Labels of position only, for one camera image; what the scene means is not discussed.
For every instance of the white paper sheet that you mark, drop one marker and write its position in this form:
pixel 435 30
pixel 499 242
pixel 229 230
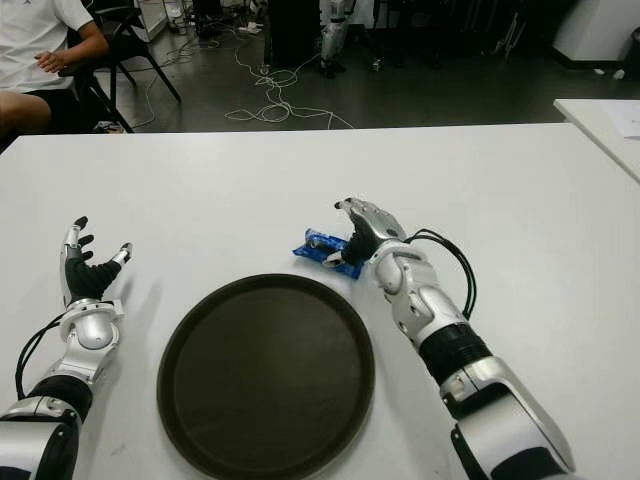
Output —
pixel 627 120

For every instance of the small floor power socket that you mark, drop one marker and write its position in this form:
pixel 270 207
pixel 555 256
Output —
pixel 107 127

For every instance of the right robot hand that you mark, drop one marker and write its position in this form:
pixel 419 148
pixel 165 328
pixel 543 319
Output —
pixel 370 232

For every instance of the person in white shirt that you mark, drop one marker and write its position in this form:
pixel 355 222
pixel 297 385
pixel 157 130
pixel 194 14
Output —
pixel 30 45

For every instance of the silver humanoid robot legs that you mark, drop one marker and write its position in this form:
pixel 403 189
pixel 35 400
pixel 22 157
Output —
pixel 332 37

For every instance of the black folding chair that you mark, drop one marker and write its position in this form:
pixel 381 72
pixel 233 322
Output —
pixel 125 50

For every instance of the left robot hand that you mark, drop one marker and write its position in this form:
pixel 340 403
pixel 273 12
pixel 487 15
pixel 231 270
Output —
pixel 82 277

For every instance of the white machine housing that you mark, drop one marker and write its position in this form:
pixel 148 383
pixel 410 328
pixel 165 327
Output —
pixel 595 30

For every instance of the black cabinet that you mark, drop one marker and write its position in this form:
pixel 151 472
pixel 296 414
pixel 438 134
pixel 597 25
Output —
pixel 295 35

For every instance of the white power strip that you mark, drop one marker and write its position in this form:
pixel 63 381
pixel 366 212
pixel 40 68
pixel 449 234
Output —
pixel 251 28

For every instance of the white side table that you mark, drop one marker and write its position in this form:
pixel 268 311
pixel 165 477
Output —
pixel 590 125

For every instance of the round brown tray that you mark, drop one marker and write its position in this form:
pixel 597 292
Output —
pixel 265 375

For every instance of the blue Oreo packet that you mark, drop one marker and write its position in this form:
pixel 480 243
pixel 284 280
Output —
pixel 305 251

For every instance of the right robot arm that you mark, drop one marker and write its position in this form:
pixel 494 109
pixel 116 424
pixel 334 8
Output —
pixel 435 300

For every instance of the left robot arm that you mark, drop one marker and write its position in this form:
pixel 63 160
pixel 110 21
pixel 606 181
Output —
pixel 92 330

